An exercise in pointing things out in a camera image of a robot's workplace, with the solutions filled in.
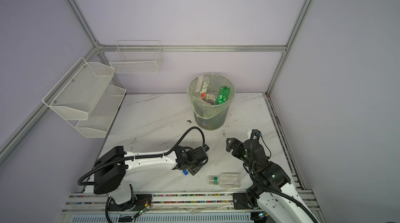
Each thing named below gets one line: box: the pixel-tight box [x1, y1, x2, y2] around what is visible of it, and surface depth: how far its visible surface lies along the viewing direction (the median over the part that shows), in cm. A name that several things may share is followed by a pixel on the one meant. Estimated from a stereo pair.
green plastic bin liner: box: [186, 73, 236, 119], surface depth 90 cm
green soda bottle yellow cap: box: [215, 85, 231, 105], surface depth 88 cm
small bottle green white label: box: [205, 93, 217, 105], surface depth 92 cm
